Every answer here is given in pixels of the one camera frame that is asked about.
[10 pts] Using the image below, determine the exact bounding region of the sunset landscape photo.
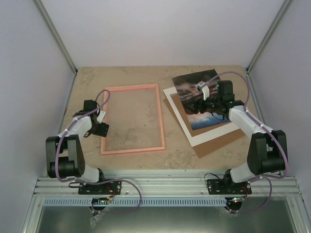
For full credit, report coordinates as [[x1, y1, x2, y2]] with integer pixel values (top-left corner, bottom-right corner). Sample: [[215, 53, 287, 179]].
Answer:
[[172, 69, 229, 130]]

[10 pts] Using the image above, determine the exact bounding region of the pink wooden picture frame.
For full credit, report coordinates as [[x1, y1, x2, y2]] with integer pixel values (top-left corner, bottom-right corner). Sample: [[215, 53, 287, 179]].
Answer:
[[100, 83, 167, 156]]

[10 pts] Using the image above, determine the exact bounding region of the white mat board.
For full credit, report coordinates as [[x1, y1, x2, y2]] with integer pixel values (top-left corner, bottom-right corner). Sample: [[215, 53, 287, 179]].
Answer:
[[163, 87, 239, 147]]

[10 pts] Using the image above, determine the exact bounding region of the clear plastic frame sheet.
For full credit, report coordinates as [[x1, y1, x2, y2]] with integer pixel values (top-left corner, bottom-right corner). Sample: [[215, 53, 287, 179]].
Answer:
[[106, 87, 163, 150]]

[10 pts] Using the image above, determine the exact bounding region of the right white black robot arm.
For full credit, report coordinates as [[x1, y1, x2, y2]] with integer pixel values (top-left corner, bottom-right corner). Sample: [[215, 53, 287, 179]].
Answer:
[[186, 81, 288, 194]]

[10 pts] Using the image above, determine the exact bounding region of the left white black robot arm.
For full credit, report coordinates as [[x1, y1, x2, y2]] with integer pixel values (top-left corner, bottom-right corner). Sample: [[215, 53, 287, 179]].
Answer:
[[46, 100, 109, 194]]

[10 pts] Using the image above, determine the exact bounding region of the crumpled clear plastic wrap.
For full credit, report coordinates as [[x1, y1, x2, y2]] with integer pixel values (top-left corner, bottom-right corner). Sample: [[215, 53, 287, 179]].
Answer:
[[90, 213, 102, 229]]

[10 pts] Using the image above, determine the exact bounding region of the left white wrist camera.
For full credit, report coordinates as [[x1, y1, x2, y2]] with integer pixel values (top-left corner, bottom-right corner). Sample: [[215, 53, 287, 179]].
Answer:
[[97, 110, 106, 123]]

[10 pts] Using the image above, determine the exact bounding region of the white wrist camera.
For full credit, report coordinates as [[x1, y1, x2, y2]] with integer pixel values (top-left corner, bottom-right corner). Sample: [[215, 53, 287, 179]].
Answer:
[[195, 81, 210, 100], [97, 110, 106, 123]]

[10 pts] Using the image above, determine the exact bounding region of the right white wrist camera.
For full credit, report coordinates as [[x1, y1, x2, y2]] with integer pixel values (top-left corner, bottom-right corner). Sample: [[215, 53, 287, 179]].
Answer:
[[195, 81, 210, 100]]

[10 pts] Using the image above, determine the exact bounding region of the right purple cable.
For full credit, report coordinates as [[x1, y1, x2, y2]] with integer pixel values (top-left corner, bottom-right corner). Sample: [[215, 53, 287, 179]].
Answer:
[[206, 71, 290, 215]]

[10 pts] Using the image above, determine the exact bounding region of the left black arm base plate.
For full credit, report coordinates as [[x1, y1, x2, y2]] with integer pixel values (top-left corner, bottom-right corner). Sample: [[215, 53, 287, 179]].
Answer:
[[78, 180, 122, 196]]

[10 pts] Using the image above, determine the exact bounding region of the aluminium rail bed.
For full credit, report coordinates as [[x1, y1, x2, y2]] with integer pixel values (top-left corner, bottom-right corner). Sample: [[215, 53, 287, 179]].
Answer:
[[33, 155, 303, 198]]

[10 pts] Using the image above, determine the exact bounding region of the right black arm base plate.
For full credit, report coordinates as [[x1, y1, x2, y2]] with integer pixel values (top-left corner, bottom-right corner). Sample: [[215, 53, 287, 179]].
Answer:
[[206, 179, 252, 195]]

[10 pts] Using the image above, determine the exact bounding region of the grey slotted cable duct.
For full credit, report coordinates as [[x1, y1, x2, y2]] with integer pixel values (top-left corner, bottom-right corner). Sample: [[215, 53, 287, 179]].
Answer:
[[43, 197, 226, 207]]

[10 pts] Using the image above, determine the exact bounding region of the right aluminium corner post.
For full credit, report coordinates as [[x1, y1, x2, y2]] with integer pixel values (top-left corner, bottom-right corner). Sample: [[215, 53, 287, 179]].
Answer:
[[245, 0, 293, 74]]

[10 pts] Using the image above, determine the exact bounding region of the aluminium corner post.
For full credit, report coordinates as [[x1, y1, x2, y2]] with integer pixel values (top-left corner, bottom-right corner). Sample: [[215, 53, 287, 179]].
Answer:
[[245, 0, 293, 74], [33, 0, 78, 76]]

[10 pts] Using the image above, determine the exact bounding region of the left aluminium corner post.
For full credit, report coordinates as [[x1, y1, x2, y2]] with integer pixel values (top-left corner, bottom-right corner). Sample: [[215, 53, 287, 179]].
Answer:
[[33, 0, 78, 76]]

